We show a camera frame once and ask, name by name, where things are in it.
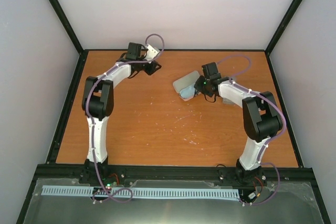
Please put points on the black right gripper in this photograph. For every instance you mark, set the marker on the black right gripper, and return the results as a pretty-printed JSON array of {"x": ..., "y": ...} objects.
[{"x": 197, "y": 85}]

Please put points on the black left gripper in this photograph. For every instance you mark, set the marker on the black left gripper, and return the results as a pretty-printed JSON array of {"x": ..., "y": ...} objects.
[{"x": 152, "y": 70}]

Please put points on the pink glasses case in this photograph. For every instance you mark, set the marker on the pink glasses case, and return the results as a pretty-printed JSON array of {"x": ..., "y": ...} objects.
[{"x": 186, "y": 81}]

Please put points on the light blue cleaning cloth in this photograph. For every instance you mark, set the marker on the light blue cleaning cloth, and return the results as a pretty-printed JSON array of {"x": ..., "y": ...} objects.
[{"x": 187, "y": 93}]

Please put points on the grey green glasses case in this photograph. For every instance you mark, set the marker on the grey green glasses case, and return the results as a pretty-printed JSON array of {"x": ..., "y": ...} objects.
[{"x": 228, "y": 92}]

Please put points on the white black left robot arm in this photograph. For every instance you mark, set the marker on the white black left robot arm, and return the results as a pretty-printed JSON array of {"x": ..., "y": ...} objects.
[{"x": 98, "y": 95}]

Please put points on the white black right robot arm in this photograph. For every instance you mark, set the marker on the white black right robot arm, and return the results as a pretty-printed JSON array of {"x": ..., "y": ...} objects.
[{"x": 263, "y": 120}]

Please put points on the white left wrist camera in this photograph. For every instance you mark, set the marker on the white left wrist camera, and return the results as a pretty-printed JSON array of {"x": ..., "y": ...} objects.
[{"x": 151, "y": 52}]

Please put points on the black cage frame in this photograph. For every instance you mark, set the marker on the black cage frame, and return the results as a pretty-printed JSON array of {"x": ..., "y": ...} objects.
[{"x": 65, "y": 24}]

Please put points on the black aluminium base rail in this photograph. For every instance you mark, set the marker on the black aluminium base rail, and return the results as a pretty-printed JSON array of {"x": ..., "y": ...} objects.
[{"x": 223, "y": 176}]

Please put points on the light blue slotted cable duct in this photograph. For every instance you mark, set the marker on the light blue slotted cable duct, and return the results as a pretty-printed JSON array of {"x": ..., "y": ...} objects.
[{"x": 143, "y": 193}]

